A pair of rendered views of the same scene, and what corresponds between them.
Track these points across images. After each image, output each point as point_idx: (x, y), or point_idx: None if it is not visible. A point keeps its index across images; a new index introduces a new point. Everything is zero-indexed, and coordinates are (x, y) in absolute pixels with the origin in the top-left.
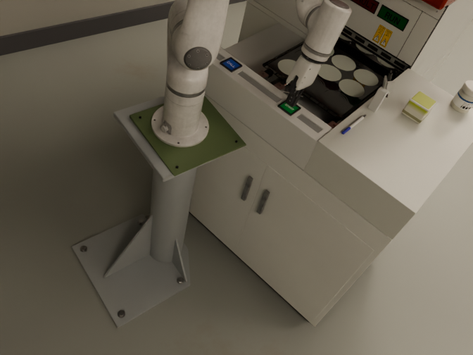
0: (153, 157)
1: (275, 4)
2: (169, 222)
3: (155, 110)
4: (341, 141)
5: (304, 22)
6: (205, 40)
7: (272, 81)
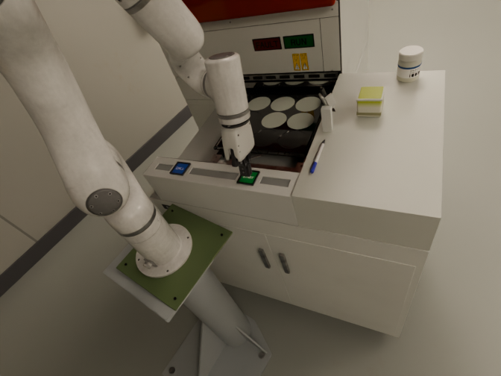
0: (150, 300)
1: None
2: (218, 321)
3: None
4: (314, 181)
5: (205, 95)
6: (96, 180)
7: None
